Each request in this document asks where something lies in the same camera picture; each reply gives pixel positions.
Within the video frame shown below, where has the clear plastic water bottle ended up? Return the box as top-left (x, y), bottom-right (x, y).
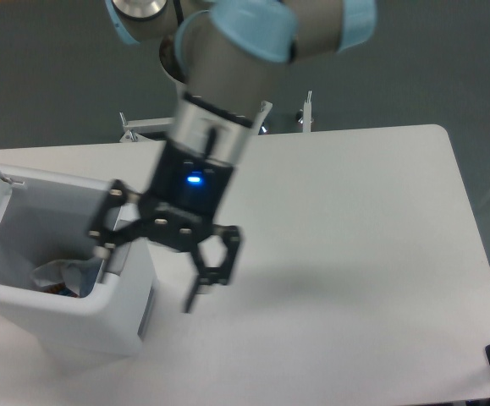
top-left (30, 257), bottom-right (103, 298)

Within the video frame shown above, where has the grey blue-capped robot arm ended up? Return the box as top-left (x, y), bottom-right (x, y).
top-left (88, 1), bottom-right (377, 312)

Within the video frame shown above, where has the colourful snack packet in bin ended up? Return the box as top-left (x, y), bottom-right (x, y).
top-left (41, 283), bottom-right (79, 298)

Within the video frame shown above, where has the white open trash can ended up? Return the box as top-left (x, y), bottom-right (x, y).
top-left (0, 167), bottom-right (157, 355)

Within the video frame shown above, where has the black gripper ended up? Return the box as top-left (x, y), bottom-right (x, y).
top-left (86, 141), bottom-right (243, 314)

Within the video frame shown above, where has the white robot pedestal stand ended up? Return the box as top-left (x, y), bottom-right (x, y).
top-left (118, 35), bottom-right (317, 143)

